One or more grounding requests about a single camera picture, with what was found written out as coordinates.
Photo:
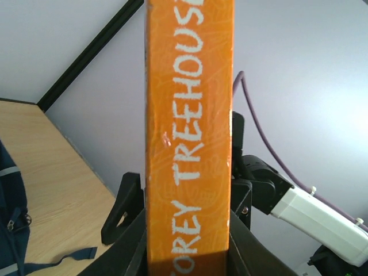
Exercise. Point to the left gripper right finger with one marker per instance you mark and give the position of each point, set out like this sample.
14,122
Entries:
247,256

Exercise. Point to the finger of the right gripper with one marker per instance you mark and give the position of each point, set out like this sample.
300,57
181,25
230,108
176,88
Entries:
241,200
128,204

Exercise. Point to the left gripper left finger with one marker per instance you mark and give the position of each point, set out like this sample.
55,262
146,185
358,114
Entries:
127,256

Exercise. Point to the navy blue student backpack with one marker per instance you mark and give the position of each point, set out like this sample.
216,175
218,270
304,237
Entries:
15,221

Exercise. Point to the orange treehouse book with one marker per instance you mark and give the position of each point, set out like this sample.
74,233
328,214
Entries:
188,82

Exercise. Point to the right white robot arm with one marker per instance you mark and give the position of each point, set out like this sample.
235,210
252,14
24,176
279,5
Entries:
255,184

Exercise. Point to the black aluminium frame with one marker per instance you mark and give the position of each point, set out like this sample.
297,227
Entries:
34,34

